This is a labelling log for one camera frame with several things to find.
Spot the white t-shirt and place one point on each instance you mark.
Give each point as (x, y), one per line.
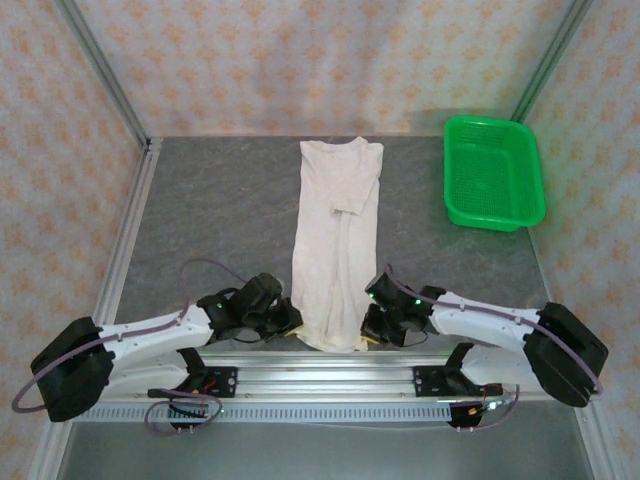
(330, 240)

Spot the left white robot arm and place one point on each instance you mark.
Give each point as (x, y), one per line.
(160, 340)

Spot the green plastic basket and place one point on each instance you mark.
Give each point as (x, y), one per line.
(487, 175)

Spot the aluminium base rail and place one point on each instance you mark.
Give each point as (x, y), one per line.
(325, 380)

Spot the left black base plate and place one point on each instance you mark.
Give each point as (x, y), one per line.
(225, 382)

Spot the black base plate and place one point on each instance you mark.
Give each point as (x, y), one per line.
(225, 382)
(430, 382)

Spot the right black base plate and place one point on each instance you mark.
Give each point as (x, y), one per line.
(430, 382)

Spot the aluminium frame leg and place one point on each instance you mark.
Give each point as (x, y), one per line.
(50, 445)
(602, 450)

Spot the aluminium frame post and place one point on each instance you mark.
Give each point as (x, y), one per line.
(102, 65)
(549, 60)

